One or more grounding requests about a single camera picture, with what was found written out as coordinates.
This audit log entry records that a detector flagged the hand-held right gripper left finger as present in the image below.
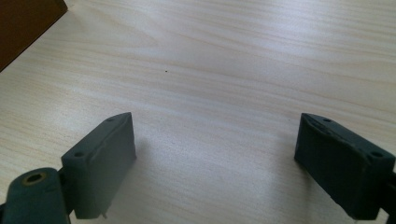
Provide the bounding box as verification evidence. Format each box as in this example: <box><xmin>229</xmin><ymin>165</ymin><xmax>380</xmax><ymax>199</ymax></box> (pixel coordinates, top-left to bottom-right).
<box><xmin>61</xmin><ymin>111</ymin><xmax>137</xmax><ymax>220</ymax></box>

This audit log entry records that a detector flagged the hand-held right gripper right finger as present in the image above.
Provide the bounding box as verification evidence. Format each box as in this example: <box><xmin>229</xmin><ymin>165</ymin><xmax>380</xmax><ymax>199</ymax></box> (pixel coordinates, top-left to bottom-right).
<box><xmin>293</xmin><ymin>112</ymin><xmax>396</xmax><ymax>221</ymax></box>

